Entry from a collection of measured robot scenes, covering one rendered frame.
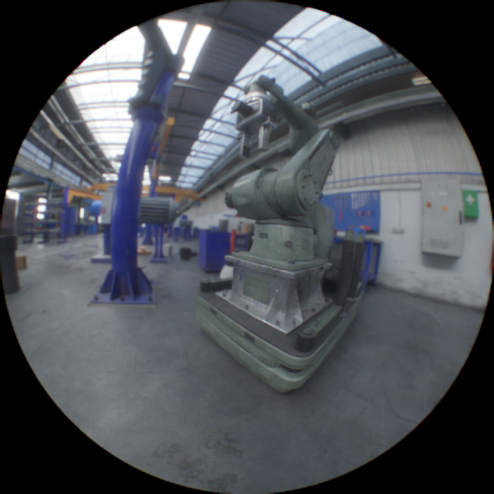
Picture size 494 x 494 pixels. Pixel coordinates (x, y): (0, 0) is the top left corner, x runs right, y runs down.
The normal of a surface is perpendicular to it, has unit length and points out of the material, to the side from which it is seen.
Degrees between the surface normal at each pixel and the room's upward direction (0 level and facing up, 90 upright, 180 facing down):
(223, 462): 0
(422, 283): 90
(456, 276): 90
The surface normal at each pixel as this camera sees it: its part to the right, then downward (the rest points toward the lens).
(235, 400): 0.07, -0.99
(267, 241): -0.60, 0.02
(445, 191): -0.87, -0.02
